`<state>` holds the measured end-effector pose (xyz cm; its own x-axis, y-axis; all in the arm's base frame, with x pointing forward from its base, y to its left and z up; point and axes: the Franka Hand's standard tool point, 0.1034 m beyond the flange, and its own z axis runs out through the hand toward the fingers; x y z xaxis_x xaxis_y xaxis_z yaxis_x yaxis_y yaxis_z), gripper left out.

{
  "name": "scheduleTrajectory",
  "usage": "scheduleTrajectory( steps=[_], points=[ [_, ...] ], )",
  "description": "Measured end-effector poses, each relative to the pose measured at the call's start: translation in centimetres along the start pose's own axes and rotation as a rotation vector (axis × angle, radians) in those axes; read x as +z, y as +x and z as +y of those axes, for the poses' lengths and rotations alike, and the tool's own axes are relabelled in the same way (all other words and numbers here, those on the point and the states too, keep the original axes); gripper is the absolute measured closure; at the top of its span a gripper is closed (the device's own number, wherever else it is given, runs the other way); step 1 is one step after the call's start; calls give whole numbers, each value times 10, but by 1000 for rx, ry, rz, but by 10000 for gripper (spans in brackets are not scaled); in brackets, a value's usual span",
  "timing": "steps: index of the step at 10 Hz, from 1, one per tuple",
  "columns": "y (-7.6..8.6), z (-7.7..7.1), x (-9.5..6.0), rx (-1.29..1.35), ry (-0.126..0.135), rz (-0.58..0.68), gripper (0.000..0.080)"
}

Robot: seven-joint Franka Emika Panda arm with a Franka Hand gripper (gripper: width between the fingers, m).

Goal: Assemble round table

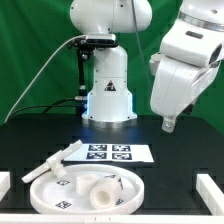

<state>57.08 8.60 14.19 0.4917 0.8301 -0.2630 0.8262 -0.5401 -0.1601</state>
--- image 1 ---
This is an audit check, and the white cable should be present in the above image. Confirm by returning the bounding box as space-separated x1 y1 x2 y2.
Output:
3 34 87 124

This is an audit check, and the black camera stand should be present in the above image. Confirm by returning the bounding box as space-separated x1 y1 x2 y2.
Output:
77 47 93 115

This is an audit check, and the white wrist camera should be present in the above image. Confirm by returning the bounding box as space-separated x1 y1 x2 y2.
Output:
160 19 224 68

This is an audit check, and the white right fence block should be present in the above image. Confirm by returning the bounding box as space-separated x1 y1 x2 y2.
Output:
196 174 224 216

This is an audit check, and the white front rail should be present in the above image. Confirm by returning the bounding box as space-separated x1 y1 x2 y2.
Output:
0 214 224 224

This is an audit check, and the white fence block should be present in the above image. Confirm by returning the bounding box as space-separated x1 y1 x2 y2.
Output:
0 172 11 201
196 174 224 216

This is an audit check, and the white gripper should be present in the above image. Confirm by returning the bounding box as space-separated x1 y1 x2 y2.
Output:
150 54 214 133

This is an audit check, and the white marker sheet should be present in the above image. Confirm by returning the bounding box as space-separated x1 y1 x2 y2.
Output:
65 144 154 163

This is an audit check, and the white left fence block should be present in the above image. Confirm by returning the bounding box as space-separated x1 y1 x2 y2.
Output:
0 172 11 201

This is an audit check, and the green backdrop curtain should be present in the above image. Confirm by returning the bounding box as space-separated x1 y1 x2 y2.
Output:
0 0 224 136

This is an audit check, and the white table base plate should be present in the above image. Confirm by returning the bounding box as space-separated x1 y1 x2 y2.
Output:
22 140 82 183

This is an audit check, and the black cable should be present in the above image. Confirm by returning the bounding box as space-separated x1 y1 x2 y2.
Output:
6 97 88 123

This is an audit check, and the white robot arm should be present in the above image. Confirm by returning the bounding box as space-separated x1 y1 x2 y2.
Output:
70 0 224 133

